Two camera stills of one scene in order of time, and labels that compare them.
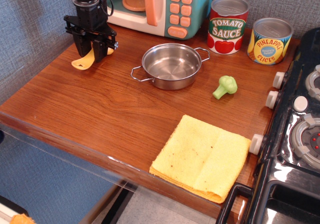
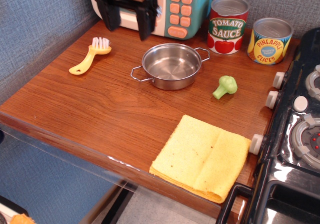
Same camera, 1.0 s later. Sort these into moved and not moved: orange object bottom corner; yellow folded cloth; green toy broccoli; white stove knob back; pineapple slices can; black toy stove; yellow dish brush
Moved: yellow dish brush
Not moved: green toy broccoli; orange object bottom corner; white stove knob back; yellow folded cloth; pineapple slices can; black toy stove
